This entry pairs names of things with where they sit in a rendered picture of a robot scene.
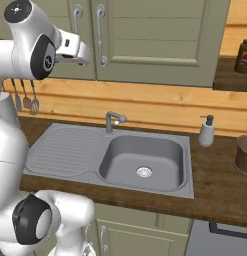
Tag grey hanging slotted turner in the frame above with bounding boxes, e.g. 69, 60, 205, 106
28, 79, 41, 116

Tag grey tap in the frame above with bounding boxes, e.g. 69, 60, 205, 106
105, 111, 128, 136

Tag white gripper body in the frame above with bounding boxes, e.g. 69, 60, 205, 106
54, 41, 92, 67

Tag grey dishwasher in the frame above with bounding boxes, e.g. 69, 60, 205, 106
184, 218, 247, 256

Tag olive base cabinet door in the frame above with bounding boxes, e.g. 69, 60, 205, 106
94, 218, 183, 256

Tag grey steel sink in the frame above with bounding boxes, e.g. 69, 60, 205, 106
22, 122, 195, 200

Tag long silver cabinet handle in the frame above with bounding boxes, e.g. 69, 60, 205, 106
96, 3, 109, 69

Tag wide olive cabinet door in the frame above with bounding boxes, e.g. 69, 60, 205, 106
90, 0, 231, 89

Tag dark wooden shelf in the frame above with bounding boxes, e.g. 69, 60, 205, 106
212, 55, 247, 93

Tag brown round basket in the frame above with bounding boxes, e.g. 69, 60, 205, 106
233, 133, 247, 178

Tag brown jar with label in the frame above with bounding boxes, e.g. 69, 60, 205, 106
233, 38, 247, 75

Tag grey hanging spatula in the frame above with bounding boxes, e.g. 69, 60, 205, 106
10, 78, 23, 113

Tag narrow olive cabinet door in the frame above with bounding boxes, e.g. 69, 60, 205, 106
0, 0, 97, 81

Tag silver base cabinet handle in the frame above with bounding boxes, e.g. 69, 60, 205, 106
99, 225, 109, 255
82, 223, 97, 256

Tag short silver cabinet handle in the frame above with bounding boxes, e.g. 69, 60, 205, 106
73, 3, 84, 35

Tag white soap dispenser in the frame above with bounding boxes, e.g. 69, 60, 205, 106
198, 114, 216, 148

